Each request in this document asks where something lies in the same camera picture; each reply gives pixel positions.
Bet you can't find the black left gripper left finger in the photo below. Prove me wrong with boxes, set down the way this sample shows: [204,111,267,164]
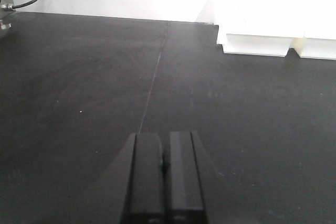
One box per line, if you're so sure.
[121,133,165,223]

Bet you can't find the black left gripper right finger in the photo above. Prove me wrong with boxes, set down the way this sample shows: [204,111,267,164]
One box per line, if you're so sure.
[164,131,208,223]

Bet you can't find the white middle storage bin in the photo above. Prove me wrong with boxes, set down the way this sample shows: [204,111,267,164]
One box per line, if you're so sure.
[290,37,336,60]

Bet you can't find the white storage bin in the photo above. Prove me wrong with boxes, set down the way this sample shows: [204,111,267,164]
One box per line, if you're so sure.
[290,37,336,60]
[196,0,305,57]

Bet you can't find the white left storage bin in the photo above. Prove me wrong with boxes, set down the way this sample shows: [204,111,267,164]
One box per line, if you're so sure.
[196,0,305,57]

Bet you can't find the metal equipment stand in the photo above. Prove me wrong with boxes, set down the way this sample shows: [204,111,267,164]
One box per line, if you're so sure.
[1,0,13,38]

